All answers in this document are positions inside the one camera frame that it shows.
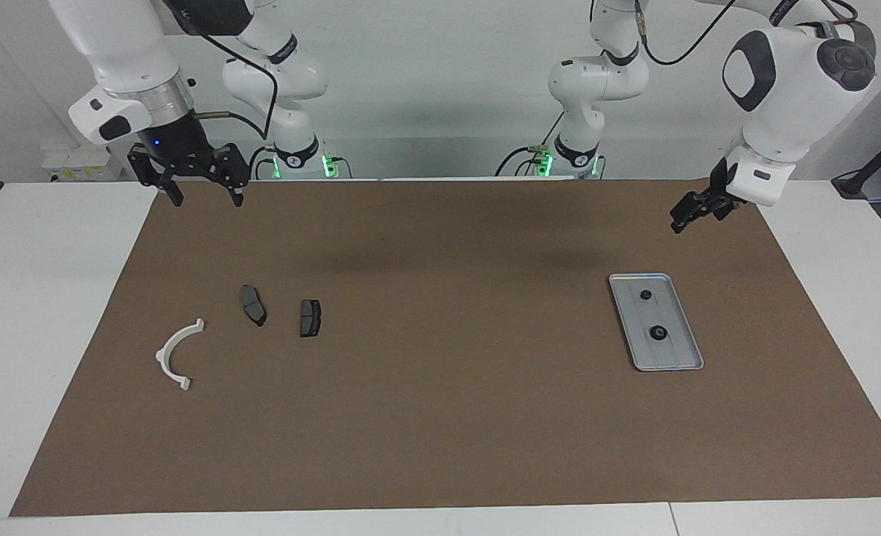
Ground silver metal tray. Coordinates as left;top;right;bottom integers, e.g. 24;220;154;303
608;273;705;371

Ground white box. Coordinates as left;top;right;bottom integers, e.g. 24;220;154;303
41;145;124;182

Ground dark curved brake pad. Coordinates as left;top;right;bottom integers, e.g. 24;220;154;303
240;285;267;327

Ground brown table mat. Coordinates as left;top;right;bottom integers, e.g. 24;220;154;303
10;179;881;517

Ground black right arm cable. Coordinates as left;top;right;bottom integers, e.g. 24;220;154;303
165;0;279;142

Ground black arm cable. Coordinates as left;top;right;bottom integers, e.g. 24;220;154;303
165;0;279;142
634;0;858;67

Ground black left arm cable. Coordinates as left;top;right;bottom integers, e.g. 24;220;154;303
634;0;858;67

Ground white curved plastic bracket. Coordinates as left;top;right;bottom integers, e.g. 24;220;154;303
155;319;206;392

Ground black base cables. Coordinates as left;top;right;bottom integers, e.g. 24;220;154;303
494;112;567;178

